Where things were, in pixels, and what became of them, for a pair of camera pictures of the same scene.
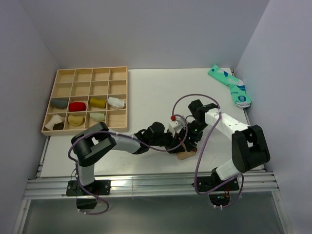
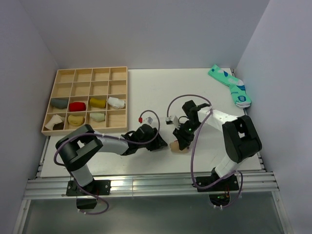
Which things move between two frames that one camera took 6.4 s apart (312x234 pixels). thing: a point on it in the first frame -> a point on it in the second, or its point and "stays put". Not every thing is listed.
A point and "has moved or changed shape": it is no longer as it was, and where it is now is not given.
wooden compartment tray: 82,97 stays put
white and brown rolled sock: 56,123 stays put
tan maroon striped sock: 185,154 has moved or changed shape
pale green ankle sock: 97,116 stays put
